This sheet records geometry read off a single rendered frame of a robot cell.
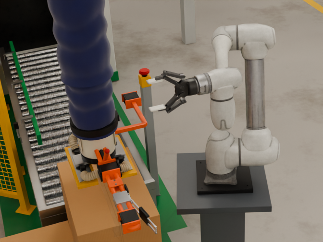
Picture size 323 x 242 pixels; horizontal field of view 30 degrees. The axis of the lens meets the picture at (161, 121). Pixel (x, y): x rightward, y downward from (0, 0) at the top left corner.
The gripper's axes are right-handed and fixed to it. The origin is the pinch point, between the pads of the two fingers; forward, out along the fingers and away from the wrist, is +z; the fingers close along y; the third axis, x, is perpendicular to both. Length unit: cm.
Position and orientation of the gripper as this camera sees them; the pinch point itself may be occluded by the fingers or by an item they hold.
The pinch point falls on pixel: (150, 95)
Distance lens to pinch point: 256.3
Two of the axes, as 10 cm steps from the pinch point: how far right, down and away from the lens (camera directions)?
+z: -9.5, 2.2, -2.3
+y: 0.6, 8.4, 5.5
